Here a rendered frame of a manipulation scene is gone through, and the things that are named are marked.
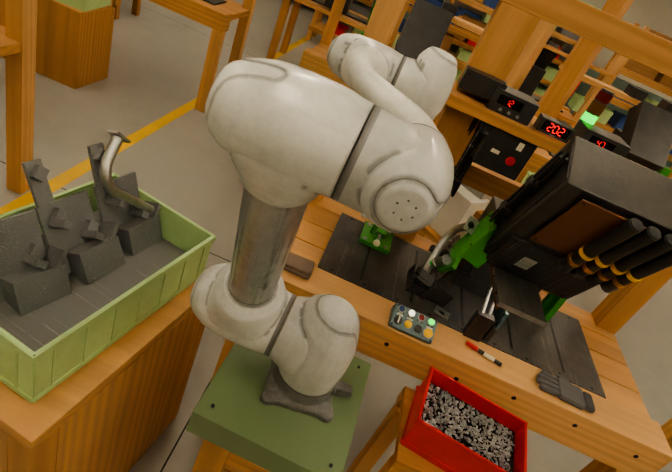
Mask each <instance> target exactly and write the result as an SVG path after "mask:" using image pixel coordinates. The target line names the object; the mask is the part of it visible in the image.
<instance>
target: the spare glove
mask: <svg viewBox="0 0 672 472"><path fill-rule="evenodd" d="M536 382H537V383H538V384H540V385H539V389H540V390H542V391H544V392H546V393H549V394H551V395H553V396H556V397H557V396H558V398H559V399H560V400H562V401H564V402H566V403H568V404H570V405H572V406H574V407H576V408H578V409H580V410H586V411H588V412H590V413H594V412H595V406H594V402H593V399H592V396H591V395H590V394H589V393H587V392H584V391H583V392H582V389H581V388H580V387H578V386H576V385H573V384H571V382H569V381H568V380H567V379H565V378H564V377H563V376H562V375H560V374H559V375H557V376H554V375H552V374H551V373H549V372H547V371H545V370H541V372H540V373H538V374H537V381H536Z"/></svg>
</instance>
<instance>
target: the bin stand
mask: <svg viewBox="0 0 672 472"><path fill-rule="evenodd" d="M414 394H415V390H413V389H411V388H409V387H406V386H405V387H404V388H403V390H402V391H401V392H400V394H399V395H398V397H397V402H396V403H395V405H394V406H393V407H392V409H391V410H390V412H389V413H388V414H387V416H386V417H385V419H384V420H383V421H382V423H381V424H380V426H379V427H378V428H377V430H376V431H375V432H374V434H373V435H372V437H371V438H370V439H369V441H368V442H367V444H366V445H365V446H364V448H363V449H362V451H361V452H360V453H359V455H358V456H357V458H356V459H355V460H354V462H353V463H352V464H351V466H350V467H349V469H348V470H347V471H346V472H370V470H371V469H372V468H373V466H374V465H375V464H376V462H377V461H378V460H379V459H380V457H381V456H382V455H383V453H384V452H385V451H386V449H387V448H388V447H389V446H390V444H391V443H392V442H393V440H394V439H395V438H396V445H395V453H394V454H393V455H392V456H390V458H389V459H388V460H387V461H386V463H385V464H384V465H383V467H382V468H381V469H380V470H379V472H445V471H443V470H442V469H440V468H439V467H437V466H435V465H434V464H432V463H431V462H429V461H427V460H426V459H424V458H422V457H421V456H419V455H418V454H416V453H414V452H413V451H411V450H410V449H408V448H406V447H405V446H403V445H401V443H400V439H401V438H402V435H403V431H404V428H405V425H406V421H407V418H408V415H409V411H410V408H411V404H412V401H413V398H414ZM396 436H397V437H396Z"/></svg>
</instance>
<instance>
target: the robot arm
mask: <svg viewBox="0 0 672 472"><path fill-rule="evenodd" d="M327 61H328V66H329V67H330V69H331V70H332V71H333V73H334V74H335V75H336V76H338V77H339V78H341V79H342V80H343V82H345V83H346V84H347V85H348V86H349V87H350V88H351V89H352V90H351V89H349V88H347V87H345V86H343V85H342V84H340V83H337V82H335V81H333V80H331V79H329V78H327V77H324V76H322V75H320V74H318V73H315V72H313V71H310V70H308V69H305V68H303V67H300V66H297V65H295V64H292V63H288V62H284V61H280V60H274V59H268V58H244V60H237V61H232V62H231V63H229V64H228V65H226V66H225V67H224V68H223V70H222V71H221V72H220V73H219V75H218V76H217V78H216V80H215V82H214V83H213V85H212V87H211V89H210V92H209V94H208V97H207V100H206V104H205V118H206V124H207V128H208V130H209V131H210V133H211V135H212V136H213V138H214V139H215V141H216V142H217V143H218V144H219V146H220V147H222V148H223V149H225V150H226V151H228V152H230V157H231V159H232V162H233V164H234V166H235V168H236V170H237V172H238V175H239V178H240V180H241V182H242V184H243V186H244V188H243V194H242V200H241V206H240V212H239V218H238V224H237V227H238V228H237V233H236V239H235V245H234V251H233V257H232V262H230V263H222V264H216V265H213V266H210V267H209V268H208V269H206V270H204V271H203V272H202V273H201V274H200V276H199V277H198V279H197V280H196V282H195V284H194V286H193V289H192V292H191V295H190V303H191V308H192V311H193V312H194V314H195V315H196V317H197V318H198V319H199V320H200V321H201V323H202V324H203V325H204V326H206V327H207V328H208V329H210V330H211V331H213V332H215V333H216V334H218V335H220V336H222V337H224V338H226V339H228V340H230V341H232V342H234V343H236V344H238V345H240V346H243V347H245V348H247V349H250V350H252V351H255V352H258V353H261V354H263V355H265V356H268V357H269V358H270V359H271V364H270V369H269V373H268V377H267V381H266V386H265V389H264V390H263V391H262V393H261V395H260V401H261V402H262V403H263V404H265V405H276V406H280V407H283V408H287V409H290V410H293V411H297V412H300V413H303V414H307V415H310V416H313V417H316V418H318V419H319V420H321V421H322V422H324V423H329V422H330V421H331V420H332V418H333V416H334V414H333V409H332V399H333V396H339V397H348V398H349V397H351V395H352V394H351V393H352V392H353V387H352V386H351V385H349V384H348V383H346V382H344V381H342V380H340V378H341V377H342V376H343V374H344V373H345V371H346V370H347V368H348V366H349V365H350V363H351V361H352V359H353V357H354V355H355V352H356V348H357V343H358V339H359V332H360V322H359V317H358V314H357V312H356V310H355V309H354V307H353V306H352V305H351V304H350V303H349V302H348V301H346V300H345V299H343V298H341V297H339V296H337V295H333V294H317V295H313V296H311V297H304V296H296V295H294V294H292V293H290V292H289V291H287V290H286V287H285V284H284V280H283V278H282V276H281V274H282V271H283V269H284V266H285V263H286V261H287V258H288V255H289V253H290V250H291V247H292V245H293V242H294V239H295V237H296V234H297V231H298V229H299V226H300V224H301V221H302V218H303V216H304V213H305V210H306V208H307V205H308V203H309V202H311V201H312V200H314V199H315V198H316V197H317V196H318V195H320V194H321V195H324V196H326V197H328V198H331V197H332V198H331V199H333V200H335V201H337V202H339V203H341V204H343V205H346V206H348V207H350V208H352V209H354V210H356V211H358V212H360V213H361V216H362V217H364V218H366V219H369V220H370V221H371V222H373V223H374V224H375V225H377V226H378V227H380V228H382V229H384V230H386V231H388V232H391V233H395V234H408V233H413V232H416V231H418V230H420V229H422V228H424V227H425V226H427V225H428V224H430V223H431V222H432V221H433V220H434V219H435V218H436V216H437V215H438V214H439V212H440V211H441V209H442V208H443V206H444V205H445V203H446V202H447V200H448V198H449V196H450V193H451V190H452V186H453V180H454V161H453V157H452V153H451V151H450V149H449V147H448V144H447V141H446V139H445V138H444V136H443V135H442V134H441V133H440V132H439V131H438V129H437V127H436V125H435V124H434V122H433V120H434V118H435V117H436V116H437V115H438V114H439V113H440V112H441V110H442V108H443V107H444V105H445V103H446V101H447V99H448V97H449V95H450V93H451V90H452V87H453V84H454V81H455V78H456V75H457V61H456V59H455V57H454V56H453V55H451V54H450V53H448V52H446V51H444V50H442V49H440V48H437V47H434V46H431V47H429V48H427V49H426V50H424V51H423V52H422V53H420V54H419V56H418V58H417V60H416V59H413V58H409V57H407V56H404V55H402V54H400V53H399V52H397V51H396V50H394V49H393V48H391V47H389V46H387V45H385V44H383V43H380V42H378V41H376V40H374V39H371V38H369V37H366V36H363V35H360V34H353V33H345V34H341V35H339V36H337V37H336V38H335V39H334V40H333V41H332V43H331V44H330V46H329V49H328V52H327ZM353 90H354V91H353ZM356 92H357V93H358V94H357V93H356ZM295 297H296V298H295ZM294 299H295V300H294ZM292 304H293V305H292ZM291 306H292V307H291ZM290 308H291V309H290ZM289 310H290V311H289ZM288 312H289V313H288ZM287 314H288V315H287ZM286 316H287V317H286ZM285 318H286V319H285ZM284 320H285V321H284ZM282 325H283V326H282ZM281 327H282V328H281ZM280 329H281V330H280ZM279 331H280V332H279ZM278 333H279V334H278ZM277 335H278V336H277ZM276 337H277V338H276ZM275 339H276V340H275ZM274 341H275V342H274ZM271 348H272V349H271ZM270 350H271V351H270ZM269 352H270V353H269ZM268 354H269V355H268Z"/></svg>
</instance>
